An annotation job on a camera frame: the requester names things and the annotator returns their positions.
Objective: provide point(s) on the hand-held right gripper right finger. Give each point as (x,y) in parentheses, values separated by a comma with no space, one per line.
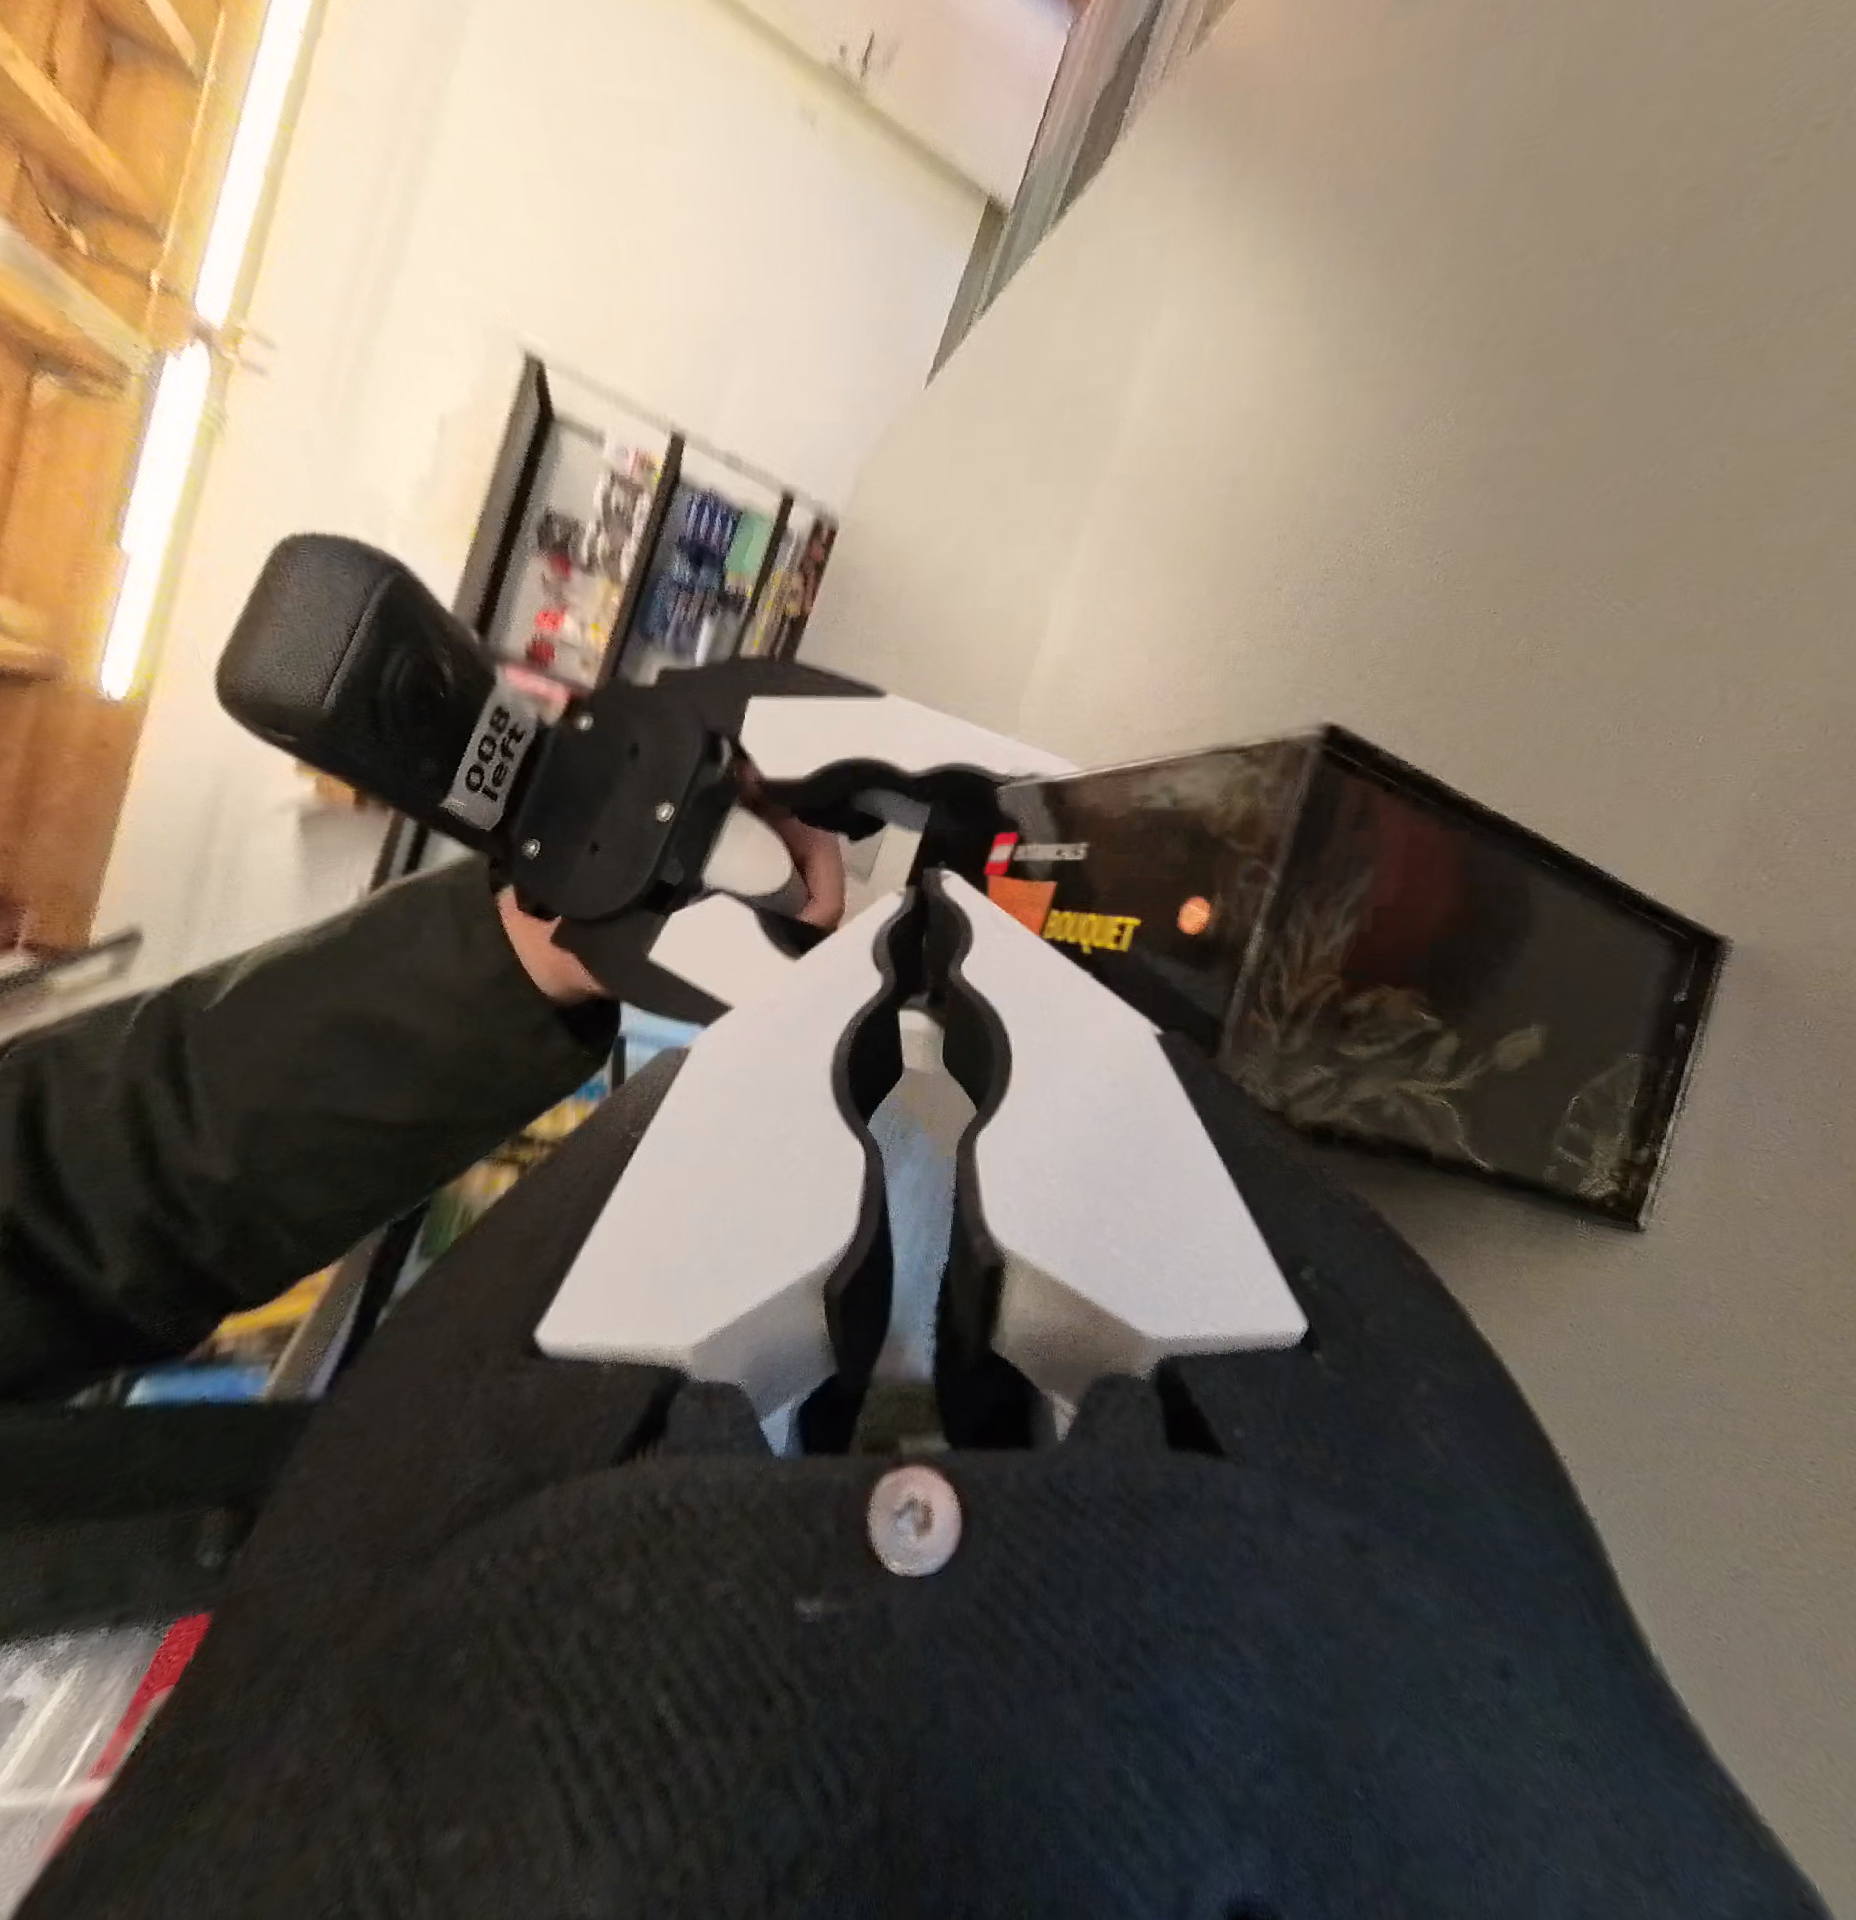
(1141,1201)

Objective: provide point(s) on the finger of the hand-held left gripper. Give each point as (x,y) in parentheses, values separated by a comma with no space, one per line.
(900,737)
(719,960)

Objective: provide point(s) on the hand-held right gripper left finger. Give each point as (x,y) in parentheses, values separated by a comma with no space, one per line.
(703,1201)

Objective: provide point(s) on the orange tape strip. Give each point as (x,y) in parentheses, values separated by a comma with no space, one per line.
(1053,911)

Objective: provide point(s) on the black lego flower box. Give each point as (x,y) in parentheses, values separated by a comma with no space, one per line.
(1392,898)

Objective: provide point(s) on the person's left hand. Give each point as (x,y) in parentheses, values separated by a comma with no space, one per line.
(814,886)

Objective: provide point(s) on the wide black toy box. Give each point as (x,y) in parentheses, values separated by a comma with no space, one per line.
(809,579)

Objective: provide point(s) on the stack of blue boxes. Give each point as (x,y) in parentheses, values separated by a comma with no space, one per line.
(703,556)

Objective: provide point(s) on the black metal shelving unit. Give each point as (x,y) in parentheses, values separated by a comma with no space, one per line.
(511,497)

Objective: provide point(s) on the long ceiling light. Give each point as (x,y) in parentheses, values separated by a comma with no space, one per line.
(165,481)

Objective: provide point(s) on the person's dark jacket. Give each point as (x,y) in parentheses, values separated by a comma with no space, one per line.
(88,1500)

